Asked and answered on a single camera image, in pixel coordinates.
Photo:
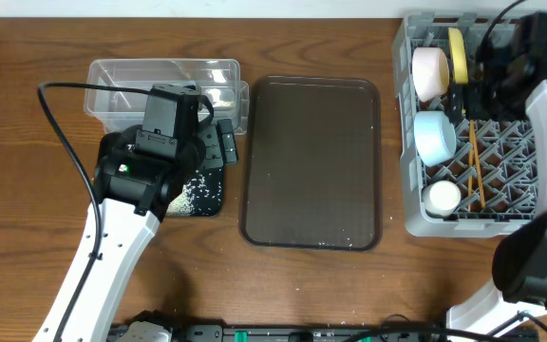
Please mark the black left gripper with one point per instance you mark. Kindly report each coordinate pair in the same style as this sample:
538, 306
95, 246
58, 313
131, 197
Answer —
217, 143

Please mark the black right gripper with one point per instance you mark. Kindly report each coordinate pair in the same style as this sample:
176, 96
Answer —
462, 98

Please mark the dark brown serving tray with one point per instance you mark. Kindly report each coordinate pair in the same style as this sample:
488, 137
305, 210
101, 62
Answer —
313, 169

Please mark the wooden chopstick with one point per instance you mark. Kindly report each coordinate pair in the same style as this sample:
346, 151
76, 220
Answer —
476, 162
470, 178

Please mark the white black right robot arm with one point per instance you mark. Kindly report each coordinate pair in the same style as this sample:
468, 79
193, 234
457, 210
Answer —
512, 87

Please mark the light blue bowl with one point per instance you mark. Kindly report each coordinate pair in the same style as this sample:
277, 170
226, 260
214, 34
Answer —
435, 137

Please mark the black food waste tray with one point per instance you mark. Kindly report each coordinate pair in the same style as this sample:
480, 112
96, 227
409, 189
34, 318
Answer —
116, 140

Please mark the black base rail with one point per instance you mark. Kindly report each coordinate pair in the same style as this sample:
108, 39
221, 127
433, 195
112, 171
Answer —
156, 326

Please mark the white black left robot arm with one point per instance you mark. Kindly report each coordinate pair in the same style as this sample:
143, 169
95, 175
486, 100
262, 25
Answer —
139, 172

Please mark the clear plastic waste bin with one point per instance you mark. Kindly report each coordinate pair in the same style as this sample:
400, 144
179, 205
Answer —
218, 79

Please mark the grey dishwasher rack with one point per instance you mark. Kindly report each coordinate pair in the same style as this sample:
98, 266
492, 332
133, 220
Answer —
507, 149

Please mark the rice pile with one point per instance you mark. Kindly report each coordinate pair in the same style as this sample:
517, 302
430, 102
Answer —
201, 196

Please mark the white cup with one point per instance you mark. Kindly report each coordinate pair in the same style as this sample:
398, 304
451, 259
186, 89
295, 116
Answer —
441, 198

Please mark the yellow plate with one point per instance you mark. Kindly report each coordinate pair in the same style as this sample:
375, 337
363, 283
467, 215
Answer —
458, 56

